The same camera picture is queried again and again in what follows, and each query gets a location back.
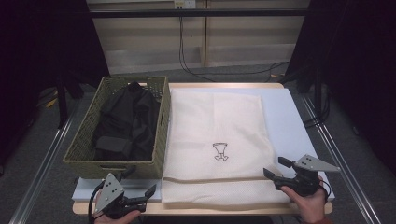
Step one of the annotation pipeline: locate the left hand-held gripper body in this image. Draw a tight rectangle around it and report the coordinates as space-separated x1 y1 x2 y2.
93 173 135 219

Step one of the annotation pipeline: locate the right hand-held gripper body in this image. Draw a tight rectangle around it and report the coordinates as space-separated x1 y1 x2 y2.
281 154 341 198

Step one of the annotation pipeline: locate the black jacket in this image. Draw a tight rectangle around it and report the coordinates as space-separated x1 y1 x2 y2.
92 81 162 162

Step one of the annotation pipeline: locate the green woven basket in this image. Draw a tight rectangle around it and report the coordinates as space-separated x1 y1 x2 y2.
63 76 172 180

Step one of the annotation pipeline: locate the cream mesh laundry bag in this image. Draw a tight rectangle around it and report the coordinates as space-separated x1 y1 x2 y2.
161 88 290 206

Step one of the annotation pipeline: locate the person's right hand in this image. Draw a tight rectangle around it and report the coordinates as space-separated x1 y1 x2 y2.
279 175 328 224

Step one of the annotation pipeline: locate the person's left hand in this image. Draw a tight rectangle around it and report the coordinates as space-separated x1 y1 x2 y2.
92 191 142 224

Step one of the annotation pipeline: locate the white foam board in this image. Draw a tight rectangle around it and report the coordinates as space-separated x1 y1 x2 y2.
71 87 335 203

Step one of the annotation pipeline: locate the black metal stand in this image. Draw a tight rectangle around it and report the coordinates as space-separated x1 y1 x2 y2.
312 68 325 125
55 71 85 130

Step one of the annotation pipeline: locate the yellow floor object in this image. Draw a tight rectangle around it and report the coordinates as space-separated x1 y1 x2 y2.
36 88 59 109

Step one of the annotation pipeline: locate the black horizontal bar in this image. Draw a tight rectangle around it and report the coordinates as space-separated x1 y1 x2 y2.
88 8 309 18

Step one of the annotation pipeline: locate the left hand-held gripper cable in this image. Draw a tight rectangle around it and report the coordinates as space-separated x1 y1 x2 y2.
88 181 106 224

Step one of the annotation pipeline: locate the hand-held gripper cable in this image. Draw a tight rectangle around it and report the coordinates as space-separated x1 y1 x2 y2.
88 181 106 224
317 178 332 200

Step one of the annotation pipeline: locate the right hand-held gripper cable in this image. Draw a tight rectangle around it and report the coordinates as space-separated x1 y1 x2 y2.
317 178 332 200

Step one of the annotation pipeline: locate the black floor cable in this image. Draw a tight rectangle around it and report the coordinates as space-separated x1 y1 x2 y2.
303 90 331 129

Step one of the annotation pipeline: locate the metal floor rail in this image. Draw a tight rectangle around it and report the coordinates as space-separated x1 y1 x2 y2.
300 96 382 224
8 102 80 224

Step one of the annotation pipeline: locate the black wall cable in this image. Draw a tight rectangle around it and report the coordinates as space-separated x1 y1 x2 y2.
177 17 290 83

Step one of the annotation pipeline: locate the white wall socket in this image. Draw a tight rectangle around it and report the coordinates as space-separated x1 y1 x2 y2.
173 0 196 9

